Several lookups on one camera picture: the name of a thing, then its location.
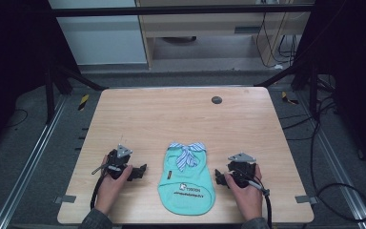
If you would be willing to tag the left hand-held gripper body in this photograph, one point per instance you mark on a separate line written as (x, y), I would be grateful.
(117, 163)

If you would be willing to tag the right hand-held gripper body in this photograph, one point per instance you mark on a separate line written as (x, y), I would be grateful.
(242, 170)

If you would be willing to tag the teal pet shirt striped bow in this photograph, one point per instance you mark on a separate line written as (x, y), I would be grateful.
(187, 184)

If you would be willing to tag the person's left hand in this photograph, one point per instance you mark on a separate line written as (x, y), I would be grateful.
(111, 191)

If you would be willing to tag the person's right hand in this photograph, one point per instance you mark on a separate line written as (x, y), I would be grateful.
(246, 200)

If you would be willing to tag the yellow black striped tape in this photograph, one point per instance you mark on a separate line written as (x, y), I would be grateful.
(288, 98)
(83, 102)

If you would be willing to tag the grey round table grommet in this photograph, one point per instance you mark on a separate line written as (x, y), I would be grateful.
(216, 100)

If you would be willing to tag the black metal stand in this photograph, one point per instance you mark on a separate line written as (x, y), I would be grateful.
(49, 95)
(313, 89)

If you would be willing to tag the white cabinet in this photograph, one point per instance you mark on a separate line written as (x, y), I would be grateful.
(105, 38)

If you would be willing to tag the light wooden desk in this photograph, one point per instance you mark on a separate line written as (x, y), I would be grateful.
(209, 28)

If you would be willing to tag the grey table bracket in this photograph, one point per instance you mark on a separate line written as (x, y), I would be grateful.
(65, 199)
(305, 199)

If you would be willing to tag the aluminium floor rail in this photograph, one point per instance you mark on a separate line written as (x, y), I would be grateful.
(336, 162)
(28, 162)

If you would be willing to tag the black horizontal frame bar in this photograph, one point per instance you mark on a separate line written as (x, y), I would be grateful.
(178, 11)

